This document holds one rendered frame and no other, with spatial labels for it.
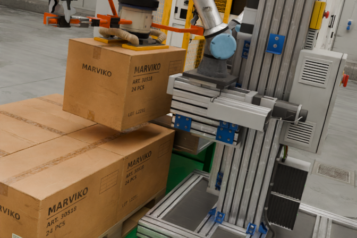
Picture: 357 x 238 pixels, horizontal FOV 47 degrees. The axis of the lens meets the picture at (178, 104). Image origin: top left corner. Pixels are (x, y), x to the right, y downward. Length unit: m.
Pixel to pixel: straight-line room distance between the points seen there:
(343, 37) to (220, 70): 9.36
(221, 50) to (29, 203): 1.01
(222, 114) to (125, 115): 0.54
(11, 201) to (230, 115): 0.98
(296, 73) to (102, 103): 0.98
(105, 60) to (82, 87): 0.22
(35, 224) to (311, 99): 1.33
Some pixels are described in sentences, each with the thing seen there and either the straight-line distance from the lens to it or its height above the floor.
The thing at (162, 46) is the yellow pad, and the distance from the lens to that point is 2.37.
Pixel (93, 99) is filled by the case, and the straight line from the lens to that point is 2.18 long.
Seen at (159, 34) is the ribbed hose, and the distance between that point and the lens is 2.46.
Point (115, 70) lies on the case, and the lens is 2.07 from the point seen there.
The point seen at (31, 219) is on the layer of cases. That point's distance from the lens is 1.79.
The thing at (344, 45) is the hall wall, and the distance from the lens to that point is 11.23.
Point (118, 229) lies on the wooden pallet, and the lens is 2.38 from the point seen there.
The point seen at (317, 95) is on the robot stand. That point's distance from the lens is 2.02.
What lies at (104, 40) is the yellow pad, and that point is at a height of 1.09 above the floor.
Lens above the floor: 1.40
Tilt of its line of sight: 15 degrees down
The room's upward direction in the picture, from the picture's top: 9 degrees clockwise
